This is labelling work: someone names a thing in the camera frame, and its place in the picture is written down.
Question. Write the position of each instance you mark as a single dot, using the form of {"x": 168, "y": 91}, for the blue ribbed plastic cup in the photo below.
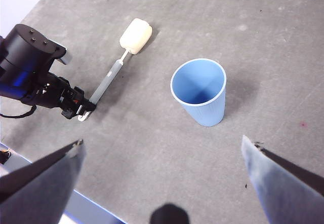
{"x": 207, "y": 112}

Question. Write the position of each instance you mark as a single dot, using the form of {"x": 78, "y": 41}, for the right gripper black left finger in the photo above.
{"x": 38, "y": 196}

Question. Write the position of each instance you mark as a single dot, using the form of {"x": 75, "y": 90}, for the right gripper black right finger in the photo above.
{"x": 286, "y": 198}

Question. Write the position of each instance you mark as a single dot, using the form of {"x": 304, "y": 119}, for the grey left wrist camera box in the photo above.
{"x": 66, "y": 58}

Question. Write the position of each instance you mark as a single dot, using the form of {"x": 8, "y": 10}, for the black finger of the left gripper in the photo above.
{"x": 71, "y": 114}
{"x": 84, "y": 101}

